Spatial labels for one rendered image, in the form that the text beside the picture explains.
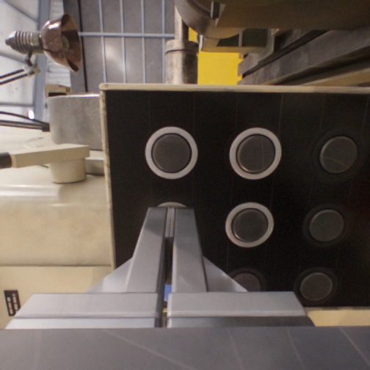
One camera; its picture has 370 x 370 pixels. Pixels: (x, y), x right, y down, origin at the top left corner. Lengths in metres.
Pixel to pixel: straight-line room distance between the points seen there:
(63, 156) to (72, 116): 0.14
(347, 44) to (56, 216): 0.52
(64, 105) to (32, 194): 0.18
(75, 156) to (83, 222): 0.08
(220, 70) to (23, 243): 2.54
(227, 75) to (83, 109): 2.38
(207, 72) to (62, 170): 2.46
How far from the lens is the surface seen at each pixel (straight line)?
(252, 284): 0.19
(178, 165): 0.15
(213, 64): 2.73
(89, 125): 0.41
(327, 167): 0.17
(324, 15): 0.47
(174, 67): 0.61
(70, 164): 0.32
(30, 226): 0.32
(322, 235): 0.19
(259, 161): 0.16
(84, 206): 0.30
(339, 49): 0.59
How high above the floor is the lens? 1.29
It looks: 2 degrees down
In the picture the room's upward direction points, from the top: 90 degrees counter-clockwise
